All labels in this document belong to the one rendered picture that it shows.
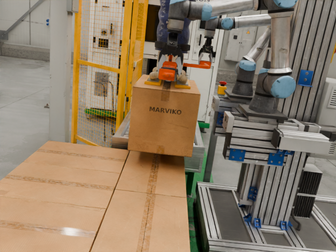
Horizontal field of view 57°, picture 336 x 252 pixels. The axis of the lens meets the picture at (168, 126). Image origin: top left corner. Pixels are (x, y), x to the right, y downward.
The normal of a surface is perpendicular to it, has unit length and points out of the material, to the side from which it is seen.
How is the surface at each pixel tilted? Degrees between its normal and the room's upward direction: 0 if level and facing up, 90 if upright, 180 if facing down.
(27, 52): 90
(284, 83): 98
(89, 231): 0
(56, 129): 90
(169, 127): 90
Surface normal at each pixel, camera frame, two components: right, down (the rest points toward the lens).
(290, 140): 0.00, 0.29
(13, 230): 0.12, -0.95
